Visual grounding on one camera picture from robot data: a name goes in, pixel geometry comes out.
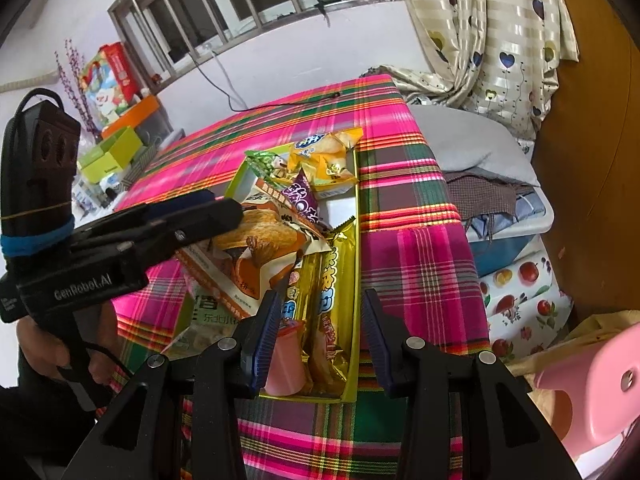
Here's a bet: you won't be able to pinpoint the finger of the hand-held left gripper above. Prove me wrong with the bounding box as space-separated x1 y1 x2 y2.
75 190 216 246
82 198 244 271

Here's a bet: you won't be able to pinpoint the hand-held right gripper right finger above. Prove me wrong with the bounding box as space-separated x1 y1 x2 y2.
361 289 583 480

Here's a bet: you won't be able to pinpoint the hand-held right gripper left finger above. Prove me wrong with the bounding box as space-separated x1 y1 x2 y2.
60 289 282 480

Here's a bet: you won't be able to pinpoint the pink jelly cup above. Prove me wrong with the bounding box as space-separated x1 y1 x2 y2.
264 321 310 397

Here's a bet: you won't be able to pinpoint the orange snack bag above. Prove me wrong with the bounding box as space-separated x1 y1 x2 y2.
175 195 332 322

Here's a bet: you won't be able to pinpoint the clear peanut bag green label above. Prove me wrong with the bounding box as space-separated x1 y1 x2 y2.
170 287 258 361

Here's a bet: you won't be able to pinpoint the long yellow snack bar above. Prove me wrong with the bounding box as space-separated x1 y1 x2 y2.
280 252 321 328
302 215 360 403

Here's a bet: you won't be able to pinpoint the green pea snack packet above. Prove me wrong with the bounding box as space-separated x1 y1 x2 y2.
244 150 292 182

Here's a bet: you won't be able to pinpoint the purple snack packet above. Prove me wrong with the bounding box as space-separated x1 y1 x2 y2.
281 169 321 226

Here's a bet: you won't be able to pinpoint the yellow biscuit bag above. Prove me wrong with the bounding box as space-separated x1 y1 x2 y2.
286 127 364 192

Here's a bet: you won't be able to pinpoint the white box with lime rim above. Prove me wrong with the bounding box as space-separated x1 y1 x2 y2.
222 147 362 405

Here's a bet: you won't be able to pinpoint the person's left hand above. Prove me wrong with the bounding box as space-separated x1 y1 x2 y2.
16 305 118 386

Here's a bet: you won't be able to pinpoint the striped storage basket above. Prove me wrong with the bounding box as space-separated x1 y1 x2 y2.
120 145 161 181

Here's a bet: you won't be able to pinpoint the white side table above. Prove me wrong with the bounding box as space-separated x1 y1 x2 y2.
72 130 186 211

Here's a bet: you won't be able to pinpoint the lime green open box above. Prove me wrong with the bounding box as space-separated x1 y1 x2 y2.
77 126 144 186

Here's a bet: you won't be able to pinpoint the purple flower branches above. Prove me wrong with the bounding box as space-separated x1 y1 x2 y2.
54 40 103 141

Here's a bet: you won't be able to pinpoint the orange box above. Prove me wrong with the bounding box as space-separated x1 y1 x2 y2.
101 95 162 136

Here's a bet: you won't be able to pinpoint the colourful cartoon gift box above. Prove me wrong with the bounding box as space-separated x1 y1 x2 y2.
80 42 141 128

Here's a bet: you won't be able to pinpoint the blue storage bin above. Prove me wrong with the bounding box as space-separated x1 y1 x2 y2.
470 234 535 278

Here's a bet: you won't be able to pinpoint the fruit print cloth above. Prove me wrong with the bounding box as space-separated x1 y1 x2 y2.
477 247 575 363

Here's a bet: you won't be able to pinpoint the brown checked cloth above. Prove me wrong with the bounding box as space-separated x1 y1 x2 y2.
444 169 533 221

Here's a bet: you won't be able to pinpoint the pale yellow cloth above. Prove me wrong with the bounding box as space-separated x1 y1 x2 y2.
507 309 640 378

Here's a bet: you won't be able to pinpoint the white plastic bin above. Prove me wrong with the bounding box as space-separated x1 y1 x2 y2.
465 187 556 246

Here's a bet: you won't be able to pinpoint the metal window grille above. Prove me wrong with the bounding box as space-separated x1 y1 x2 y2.
107 0 406 93

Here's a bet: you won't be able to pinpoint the pink plastic stool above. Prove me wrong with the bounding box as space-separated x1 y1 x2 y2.
532 329 640 463

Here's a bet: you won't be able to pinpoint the grey pillow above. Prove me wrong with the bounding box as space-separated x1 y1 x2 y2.
407 104 542 187

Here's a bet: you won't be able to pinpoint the wooden wardrobe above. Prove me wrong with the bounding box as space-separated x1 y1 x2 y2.
530 0 640 321

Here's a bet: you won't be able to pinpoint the heart print curtain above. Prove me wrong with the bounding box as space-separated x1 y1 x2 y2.
360 0 581 156

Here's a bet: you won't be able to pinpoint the white wall pipe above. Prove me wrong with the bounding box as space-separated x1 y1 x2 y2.
0 67 63 95

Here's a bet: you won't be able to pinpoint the white cable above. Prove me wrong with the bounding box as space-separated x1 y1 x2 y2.
210 47 250 110

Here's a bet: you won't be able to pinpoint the black cable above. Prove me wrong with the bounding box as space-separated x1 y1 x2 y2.
190 50 342 112

